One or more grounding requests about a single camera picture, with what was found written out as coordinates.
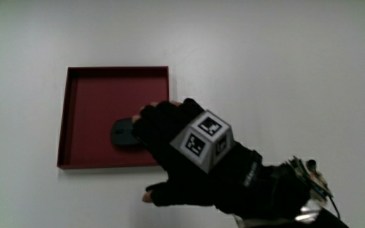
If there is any dark red square plate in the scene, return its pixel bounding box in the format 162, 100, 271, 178
56, 65, 170, 170

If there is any thin black cable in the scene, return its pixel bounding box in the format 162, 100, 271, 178
328, 195, 342, 220

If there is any person's right forearm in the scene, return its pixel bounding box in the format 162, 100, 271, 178
233, 199, 350, 228

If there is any black computer mouse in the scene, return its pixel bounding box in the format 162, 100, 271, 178
110, 117, 141, 148

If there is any person's right hand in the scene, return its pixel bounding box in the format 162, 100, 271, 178
132, 98, 335, 222

